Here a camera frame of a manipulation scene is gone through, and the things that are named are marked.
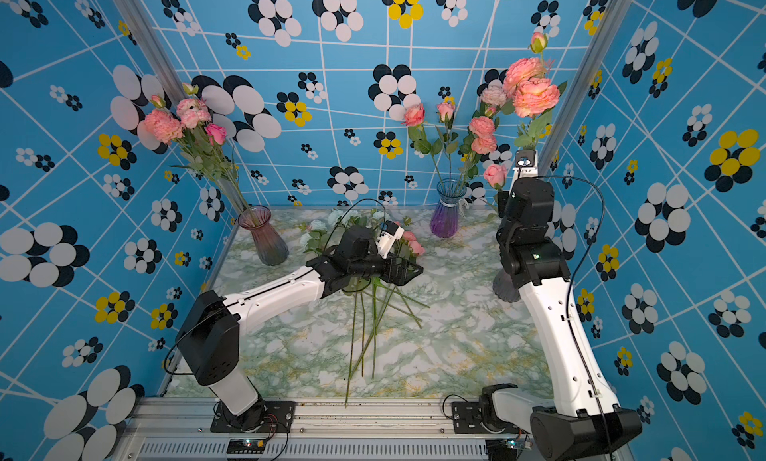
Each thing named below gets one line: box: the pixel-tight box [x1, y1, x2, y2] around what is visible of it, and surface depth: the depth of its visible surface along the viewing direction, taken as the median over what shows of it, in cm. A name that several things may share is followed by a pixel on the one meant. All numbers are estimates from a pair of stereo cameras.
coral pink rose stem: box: [400, 102, 444, 187], surface depth 91 cm
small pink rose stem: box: [435, 101, 459, 187], surface depth 93 cm
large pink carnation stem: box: [143, 108, 241, 211], surface depth 77 cm
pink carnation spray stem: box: [459, 80, 514, 183], surface depth 86 cm
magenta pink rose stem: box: [204, 122, 250, 214], surface depth 80 cm
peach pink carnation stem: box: [503, 31, 568, 151], surface depth 54 cm
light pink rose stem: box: [484, 163, 508, 210], surface depth 72 cm
